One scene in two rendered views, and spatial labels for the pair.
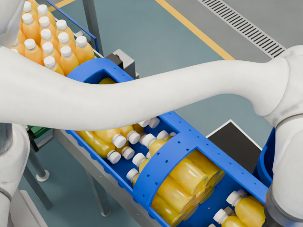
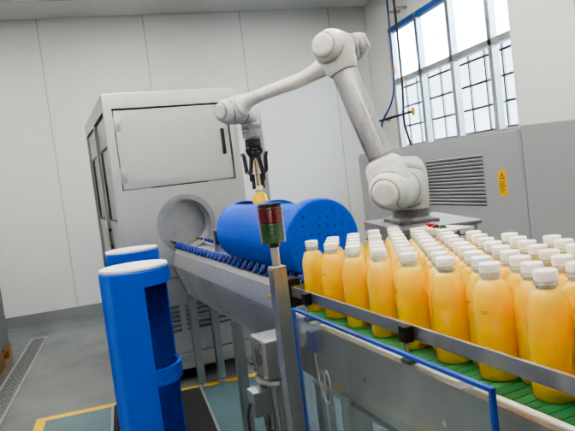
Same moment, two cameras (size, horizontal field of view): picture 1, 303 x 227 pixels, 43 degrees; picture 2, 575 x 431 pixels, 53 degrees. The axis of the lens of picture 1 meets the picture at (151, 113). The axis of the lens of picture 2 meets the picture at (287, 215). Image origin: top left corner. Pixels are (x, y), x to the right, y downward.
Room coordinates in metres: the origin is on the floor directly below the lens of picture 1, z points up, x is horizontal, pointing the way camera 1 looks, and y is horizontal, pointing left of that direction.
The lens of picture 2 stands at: (2.78, 0.80, 1.32)
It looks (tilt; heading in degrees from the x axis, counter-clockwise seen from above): 4 degrees down; 200
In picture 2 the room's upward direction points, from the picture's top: 7 degrees counter-clockwise
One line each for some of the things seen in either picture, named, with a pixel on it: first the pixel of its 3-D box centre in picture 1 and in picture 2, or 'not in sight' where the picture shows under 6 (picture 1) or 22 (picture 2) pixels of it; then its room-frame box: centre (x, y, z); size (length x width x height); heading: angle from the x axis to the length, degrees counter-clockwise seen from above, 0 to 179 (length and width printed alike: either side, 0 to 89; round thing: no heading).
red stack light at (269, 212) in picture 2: not in sight; (269, 215); (1.42, 0.27, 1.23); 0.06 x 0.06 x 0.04
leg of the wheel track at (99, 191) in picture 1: (98, 190); not in sight; (0.80, 0.28, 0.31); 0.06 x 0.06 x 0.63; 42
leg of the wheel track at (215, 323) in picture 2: not in sight; (216, 336); (-0.66, -1.03, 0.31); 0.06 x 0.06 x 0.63; 42
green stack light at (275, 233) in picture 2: not in sight; (272, 233); (1.42, 0.27, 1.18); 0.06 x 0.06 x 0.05
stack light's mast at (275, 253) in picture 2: not in sight; (272, 234); (1.42, 0.27, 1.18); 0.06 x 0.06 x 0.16
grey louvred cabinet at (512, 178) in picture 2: not in sight; (458, 239); (-1.55, 0.54, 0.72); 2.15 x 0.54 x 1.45; 35
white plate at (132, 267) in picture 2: not in sight; (133, 266); (0.76, -0.62, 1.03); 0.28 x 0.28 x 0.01
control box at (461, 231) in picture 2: not in sight; (441, 241); (0.85, 0.63, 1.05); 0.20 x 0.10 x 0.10; 42
